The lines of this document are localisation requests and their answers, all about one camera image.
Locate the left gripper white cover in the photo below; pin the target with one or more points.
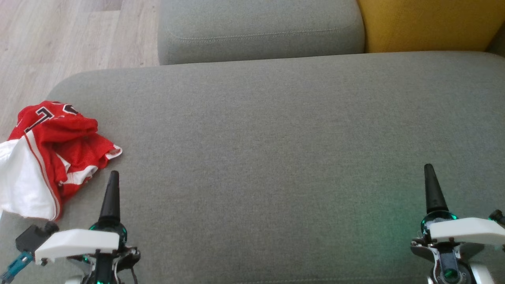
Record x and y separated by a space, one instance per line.
75 242

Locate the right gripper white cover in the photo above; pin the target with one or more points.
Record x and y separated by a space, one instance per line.
465 230

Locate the red mesh shorts white trim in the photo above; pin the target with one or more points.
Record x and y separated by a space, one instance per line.
83 152

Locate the red white numbered jersey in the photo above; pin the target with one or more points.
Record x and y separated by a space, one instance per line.
23 181

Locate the large grey sofa seat cushion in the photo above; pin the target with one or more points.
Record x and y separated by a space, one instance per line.
256 157

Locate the yellow sofa back cushion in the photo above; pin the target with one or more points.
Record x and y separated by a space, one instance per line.
426 23

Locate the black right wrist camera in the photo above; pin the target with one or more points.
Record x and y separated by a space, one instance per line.
498 217

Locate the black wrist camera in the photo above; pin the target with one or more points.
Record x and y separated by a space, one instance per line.
31 236
498 217

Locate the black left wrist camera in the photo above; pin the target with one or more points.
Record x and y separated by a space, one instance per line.
31 236

